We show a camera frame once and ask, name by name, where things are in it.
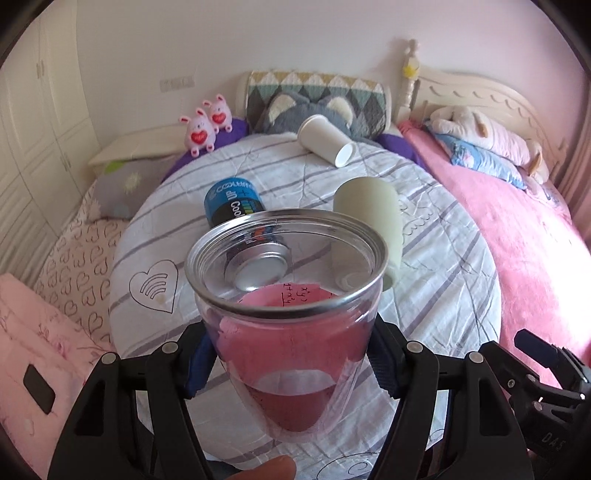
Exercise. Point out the blue drink can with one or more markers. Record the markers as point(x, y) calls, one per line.
point(231, 198)

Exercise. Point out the cream wardrobe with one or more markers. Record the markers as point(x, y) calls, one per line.
point(37, 138)

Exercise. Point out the white paper cup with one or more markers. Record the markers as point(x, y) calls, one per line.
point(318, 136)

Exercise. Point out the striped white tablecloth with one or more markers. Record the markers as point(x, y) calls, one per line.
point(438, 263)

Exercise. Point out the pink blanket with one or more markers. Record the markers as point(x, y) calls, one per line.
point(508, 240)

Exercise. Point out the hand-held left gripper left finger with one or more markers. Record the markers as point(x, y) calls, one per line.
point(197, 367)

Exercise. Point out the grey cat face pillow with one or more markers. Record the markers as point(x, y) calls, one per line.
point(293, 108)

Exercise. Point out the person's left hand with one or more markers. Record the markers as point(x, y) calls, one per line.
point(268, 470)

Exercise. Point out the cream pillow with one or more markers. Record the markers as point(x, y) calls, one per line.
point(134, 145)

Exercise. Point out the blue printed pillow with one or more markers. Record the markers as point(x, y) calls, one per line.
point(480, 162)

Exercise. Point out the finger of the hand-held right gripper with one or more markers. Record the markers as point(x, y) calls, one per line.
point(505, 369)
point(535, 348)

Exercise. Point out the purple cloth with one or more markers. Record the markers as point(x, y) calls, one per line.
point(401, 145)
point(231, 129)

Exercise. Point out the white and pink plush toy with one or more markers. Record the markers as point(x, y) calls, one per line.
point(485, 134)

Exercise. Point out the cream wooden headboard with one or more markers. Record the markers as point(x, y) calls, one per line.
point(461, 87)

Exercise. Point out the heart print bed sheet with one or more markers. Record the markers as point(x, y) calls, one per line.
point(78, 267)

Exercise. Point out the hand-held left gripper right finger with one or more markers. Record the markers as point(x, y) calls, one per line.
point(381, 365)

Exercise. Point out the clear plastic cup pink label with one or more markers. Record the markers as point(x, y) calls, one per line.
point(286, 355)

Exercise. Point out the black rectangular object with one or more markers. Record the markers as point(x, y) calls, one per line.
point(39, 387)

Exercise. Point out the pink rabbit plush toy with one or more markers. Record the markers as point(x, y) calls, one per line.
point(220, 115)
point(199, 134)

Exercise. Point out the diamond patterned cushion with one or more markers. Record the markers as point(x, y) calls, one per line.
point(364, 99)

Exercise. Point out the grey pillow with star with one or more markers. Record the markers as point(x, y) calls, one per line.
point(134, 187)

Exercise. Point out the pale green cup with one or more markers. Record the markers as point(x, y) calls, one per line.
point(369, 207)

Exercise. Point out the pink floral cushion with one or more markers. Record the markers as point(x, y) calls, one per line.
point(27, 323)

